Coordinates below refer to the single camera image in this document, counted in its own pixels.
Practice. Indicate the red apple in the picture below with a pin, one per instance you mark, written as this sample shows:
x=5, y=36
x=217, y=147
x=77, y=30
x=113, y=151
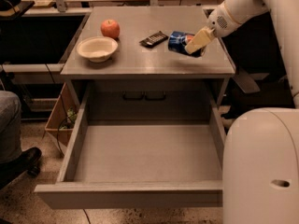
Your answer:
x=110, y=28

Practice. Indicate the black office chair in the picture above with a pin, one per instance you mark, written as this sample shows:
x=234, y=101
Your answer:
x=254, y=49

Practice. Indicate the grey open top drawer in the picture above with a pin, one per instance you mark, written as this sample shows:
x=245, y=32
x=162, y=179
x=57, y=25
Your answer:
x=139, y=166

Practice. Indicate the cardboard box with items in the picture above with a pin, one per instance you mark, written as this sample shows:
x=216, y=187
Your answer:
x=60, y=126

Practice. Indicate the white paper bowl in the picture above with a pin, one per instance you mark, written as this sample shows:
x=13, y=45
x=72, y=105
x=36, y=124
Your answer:
x=97, y=49

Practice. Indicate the dark snack bar wrapper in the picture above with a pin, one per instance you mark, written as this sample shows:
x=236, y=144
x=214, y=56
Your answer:
x=153, y=40

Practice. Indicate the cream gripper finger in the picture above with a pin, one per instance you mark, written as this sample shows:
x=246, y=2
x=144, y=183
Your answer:
x=200, y=40

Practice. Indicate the grey drawer cabinet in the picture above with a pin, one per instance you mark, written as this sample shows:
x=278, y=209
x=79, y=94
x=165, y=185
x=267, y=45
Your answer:
x=192, y=85

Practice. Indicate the black shoe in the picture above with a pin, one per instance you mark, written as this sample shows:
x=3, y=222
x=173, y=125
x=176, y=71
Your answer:
x=11, y=170

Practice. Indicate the person leg in jeans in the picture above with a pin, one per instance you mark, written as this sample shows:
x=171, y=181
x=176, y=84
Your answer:
x=10, y=126

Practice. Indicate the black drawer handle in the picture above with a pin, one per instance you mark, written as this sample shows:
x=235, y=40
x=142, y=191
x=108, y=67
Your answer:
x=155, y=95
x=132, y=95

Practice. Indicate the blue pepsi can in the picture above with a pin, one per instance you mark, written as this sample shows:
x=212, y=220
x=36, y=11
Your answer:
x=179, y=40

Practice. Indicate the black left drawer handle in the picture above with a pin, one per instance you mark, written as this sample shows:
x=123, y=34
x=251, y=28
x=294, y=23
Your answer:
x=132, y=95

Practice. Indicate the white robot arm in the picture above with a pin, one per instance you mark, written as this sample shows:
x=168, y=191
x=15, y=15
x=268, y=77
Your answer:
x=260, y=171

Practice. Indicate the black right drawer handle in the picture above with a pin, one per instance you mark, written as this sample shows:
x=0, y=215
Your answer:
x=155, y=95

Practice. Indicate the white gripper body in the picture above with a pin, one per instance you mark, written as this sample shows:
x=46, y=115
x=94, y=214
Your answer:
x=220, y=23

